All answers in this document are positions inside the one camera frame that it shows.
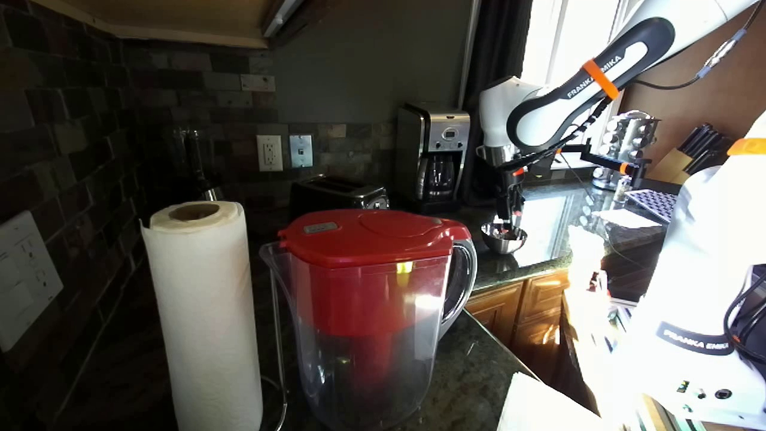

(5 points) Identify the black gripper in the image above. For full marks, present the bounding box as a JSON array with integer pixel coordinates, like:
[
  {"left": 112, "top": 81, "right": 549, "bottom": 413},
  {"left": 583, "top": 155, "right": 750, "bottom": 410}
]
[{"left": 492, "top": 160, "right": 533, "bottom": 210}]

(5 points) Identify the black robot base connector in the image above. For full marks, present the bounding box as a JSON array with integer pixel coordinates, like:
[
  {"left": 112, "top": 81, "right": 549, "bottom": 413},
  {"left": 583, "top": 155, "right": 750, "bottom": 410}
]
[{"left": 720, "top": 261, "right": 766, "bottom": 379}]

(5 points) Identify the black coffee maker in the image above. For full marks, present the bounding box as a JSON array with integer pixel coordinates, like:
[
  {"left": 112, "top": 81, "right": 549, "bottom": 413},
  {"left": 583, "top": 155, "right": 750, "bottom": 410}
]
[{"left": 394, "top": 103, "right": 477, "bottom": 215}]

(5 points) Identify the wooden lower cabinet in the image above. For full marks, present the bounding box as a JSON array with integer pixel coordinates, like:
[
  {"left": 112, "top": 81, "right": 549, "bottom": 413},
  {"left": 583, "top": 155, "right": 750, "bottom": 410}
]
[{"left": 465, "top": 266, "right": 581, "bottom": 391}]

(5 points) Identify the wooden cabinet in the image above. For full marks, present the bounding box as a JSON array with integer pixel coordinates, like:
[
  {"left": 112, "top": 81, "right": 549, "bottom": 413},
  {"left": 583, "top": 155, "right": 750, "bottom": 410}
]
[
  {"left": 32, "top": 0, "right": 345, "bottom": 51},
  {"left": 465, "top": 266, "right": 581, "bottom": 391}
]

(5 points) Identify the striped blue cloth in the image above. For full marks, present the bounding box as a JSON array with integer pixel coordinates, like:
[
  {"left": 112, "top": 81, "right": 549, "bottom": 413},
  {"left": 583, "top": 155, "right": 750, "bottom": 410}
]
[{"left": 622, "top": 186, "right": 674, "bottom": 224}]

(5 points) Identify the dark curtain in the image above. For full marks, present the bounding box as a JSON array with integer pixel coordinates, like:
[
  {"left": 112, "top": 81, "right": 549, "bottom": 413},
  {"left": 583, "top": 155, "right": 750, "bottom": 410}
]
[{"left": 460, "top": 0, "right": 536, "bottom": 91}]

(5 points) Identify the wooden knife block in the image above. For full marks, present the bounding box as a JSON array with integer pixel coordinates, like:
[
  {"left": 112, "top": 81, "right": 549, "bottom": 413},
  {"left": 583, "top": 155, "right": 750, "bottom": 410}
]
[{"left": 643, "top": 121, "right": 743, "bottom": 192}]

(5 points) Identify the black chrome toaster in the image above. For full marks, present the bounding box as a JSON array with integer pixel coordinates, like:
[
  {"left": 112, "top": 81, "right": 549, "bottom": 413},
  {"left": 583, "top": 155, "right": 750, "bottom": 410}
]
[{"left": 284, "top": 174, "right": 392, "bottom": 238}]

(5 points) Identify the red lid water pitcher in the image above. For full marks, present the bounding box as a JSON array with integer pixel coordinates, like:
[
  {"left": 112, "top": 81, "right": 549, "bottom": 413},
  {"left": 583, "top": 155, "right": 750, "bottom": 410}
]
[{"left": 258, "top": 209, "right": 480, "bottom": 431}]

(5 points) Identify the white paper sheet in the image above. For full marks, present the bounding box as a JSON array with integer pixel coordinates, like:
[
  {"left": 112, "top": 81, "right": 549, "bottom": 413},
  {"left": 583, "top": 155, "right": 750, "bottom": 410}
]
[{"left": 495, "top": 368, "right": 612, "bottom": 431}]

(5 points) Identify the yellow tape band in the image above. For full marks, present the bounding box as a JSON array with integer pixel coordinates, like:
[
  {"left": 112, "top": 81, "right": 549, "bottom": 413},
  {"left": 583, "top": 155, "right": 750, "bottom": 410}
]
[{"left": 726, "top": 133, "right": 766, "bottom": 158}]

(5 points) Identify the white paper towel roll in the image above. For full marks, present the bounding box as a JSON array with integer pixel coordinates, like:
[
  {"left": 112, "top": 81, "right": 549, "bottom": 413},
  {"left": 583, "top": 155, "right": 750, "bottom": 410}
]
[{"left": 138, "top": 199, "right": 266, "bottom": 431}]

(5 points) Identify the wooden upper cabinet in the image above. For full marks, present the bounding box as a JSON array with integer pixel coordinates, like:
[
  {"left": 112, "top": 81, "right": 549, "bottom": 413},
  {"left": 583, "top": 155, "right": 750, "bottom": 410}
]
[{"left": 32, "top": 0, "right": 345, "bottom": 51}]

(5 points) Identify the orange strap on arm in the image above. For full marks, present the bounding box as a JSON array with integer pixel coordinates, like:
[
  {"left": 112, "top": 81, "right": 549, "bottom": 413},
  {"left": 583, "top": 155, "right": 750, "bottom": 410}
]
[{"left": 579, "top": 57, "right": 624, "bottom": 103}]

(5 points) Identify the small wall outlet plate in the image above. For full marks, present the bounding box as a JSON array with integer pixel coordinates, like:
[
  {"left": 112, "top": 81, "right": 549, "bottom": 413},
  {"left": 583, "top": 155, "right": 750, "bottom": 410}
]
[{"left": 288, "top": 131, "right": 319, "bottom": 172}]

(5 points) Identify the white wall outlet plate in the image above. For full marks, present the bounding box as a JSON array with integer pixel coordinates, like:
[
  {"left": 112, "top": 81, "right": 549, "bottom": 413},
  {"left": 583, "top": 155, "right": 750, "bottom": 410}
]
[{"left": 254, "top": 131, "right": 288, "bottom": 174}]

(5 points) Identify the white wall switch plate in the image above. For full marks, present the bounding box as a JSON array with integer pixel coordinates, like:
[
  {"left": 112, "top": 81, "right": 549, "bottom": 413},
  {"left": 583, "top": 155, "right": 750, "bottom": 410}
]
[{"left": 0, "top": 210, "right": 68, "bottom": 354}]

